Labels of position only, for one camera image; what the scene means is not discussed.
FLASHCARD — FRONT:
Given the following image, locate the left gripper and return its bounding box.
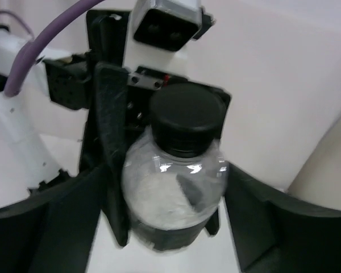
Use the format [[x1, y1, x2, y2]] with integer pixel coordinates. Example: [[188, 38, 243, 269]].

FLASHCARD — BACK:
[[45, 10, 232, 248]]

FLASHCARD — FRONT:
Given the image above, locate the black label small bottle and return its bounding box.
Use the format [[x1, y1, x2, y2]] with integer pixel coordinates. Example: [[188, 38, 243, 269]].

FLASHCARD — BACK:
[[122, 83, 228, 252]]

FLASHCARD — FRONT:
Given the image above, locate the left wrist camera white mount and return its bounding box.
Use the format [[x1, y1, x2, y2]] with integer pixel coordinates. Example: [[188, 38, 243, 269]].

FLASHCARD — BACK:
[[124, 0, 215, 76]]

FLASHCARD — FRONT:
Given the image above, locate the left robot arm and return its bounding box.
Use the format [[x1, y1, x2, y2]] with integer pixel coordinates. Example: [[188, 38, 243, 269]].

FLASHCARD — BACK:
[[0, 1, 231, 251]]

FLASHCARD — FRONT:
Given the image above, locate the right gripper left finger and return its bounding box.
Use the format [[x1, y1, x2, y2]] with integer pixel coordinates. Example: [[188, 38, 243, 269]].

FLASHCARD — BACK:
[[0, 166, 104, 272]]

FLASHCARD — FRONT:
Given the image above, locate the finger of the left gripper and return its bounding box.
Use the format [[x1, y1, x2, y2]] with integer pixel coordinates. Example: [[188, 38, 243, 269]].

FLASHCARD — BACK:
[[205, 204, 220, 236]]

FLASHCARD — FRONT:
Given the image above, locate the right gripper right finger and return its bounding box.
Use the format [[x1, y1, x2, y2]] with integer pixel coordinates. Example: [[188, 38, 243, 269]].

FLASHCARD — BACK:
[[224, 165, 341, 272]]

